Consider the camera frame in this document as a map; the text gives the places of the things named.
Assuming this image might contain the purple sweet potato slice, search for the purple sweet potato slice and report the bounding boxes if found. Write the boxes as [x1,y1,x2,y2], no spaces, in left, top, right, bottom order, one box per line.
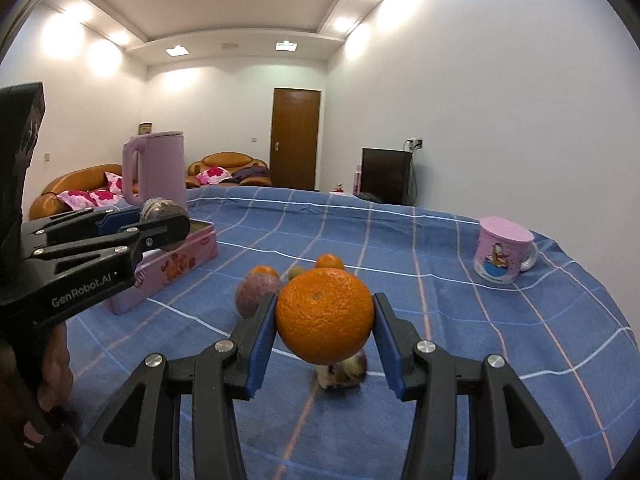
[139,197,190,252]

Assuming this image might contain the purple passion fruit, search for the purple passion fruit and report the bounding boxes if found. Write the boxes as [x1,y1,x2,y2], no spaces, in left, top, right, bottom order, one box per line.
[234,273,283,318]

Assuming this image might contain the large orange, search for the large orange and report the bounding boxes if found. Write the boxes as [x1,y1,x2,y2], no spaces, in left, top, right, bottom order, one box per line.
[276,268,374,365]

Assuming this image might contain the yellow-green longan fruit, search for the yellow-green longan fruit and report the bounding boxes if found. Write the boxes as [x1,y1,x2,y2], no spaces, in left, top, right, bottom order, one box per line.
[288,266,306,281]

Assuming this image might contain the small orange mandarin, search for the small orange mandarin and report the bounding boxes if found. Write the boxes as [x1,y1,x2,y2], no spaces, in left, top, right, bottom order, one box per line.
[314,254,345,270]

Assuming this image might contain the left hand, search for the left hand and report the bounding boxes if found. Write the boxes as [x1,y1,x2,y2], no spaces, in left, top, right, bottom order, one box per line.
[1,323,77,460]

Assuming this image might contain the pink floral cushion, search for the pink floral cushion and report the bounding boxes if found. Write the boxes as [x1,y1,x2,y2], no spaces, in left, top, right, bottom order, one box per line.
[195,166,232,185]
[104,171,124,196]
[56,190,120,210]

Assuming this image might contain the long brown leather sofa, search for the long brown leather sofa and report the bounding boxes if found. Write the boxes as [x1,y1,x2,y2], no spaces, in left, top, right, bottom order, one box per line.
[29,164,124,220]

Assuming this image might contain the pink metal tin box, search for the pink metal tin box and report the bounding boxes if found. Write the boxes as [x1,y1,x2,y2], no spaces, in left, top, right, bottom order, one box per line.
[104,220,218,315]

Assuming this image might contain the pink electric kettle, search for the pink electric kettle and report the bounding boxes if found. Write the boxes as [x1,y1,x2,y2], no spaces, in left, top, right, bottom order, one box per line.
[122,131,188,209]

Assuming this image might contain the brown leather armchair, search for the brown leather armchair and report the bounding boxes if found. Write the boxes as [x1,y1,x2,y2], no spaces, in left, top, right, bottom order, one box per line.
[186,152,272,188]

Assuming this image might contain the blue checked tablecloth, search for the blue checked tablecloth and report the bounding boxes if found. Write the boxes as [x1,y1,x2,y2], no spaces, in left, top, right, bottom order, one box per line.
[68,186,639,479]

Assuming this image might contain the brown wooden door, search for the brown wooden door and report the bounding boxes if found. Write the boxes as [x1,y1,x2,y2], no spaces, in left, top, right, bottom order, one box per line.
[269,88,321,191]

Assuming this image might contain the pink cartoon mug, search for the pink cartoon mug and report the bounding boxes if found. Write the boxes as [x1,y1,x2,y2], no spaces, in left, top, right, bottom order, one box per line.
[473,216,539,284]

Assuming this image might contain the black television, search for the black television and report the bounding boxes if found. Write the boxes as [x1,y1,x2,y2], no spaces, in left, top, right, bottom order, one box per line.
[360,148,412,205]

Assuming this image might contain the wall power socket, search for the wall power socket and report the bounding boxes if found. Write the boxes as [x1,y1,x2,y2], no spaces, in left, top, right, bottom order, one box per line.
[404,138,423,152]

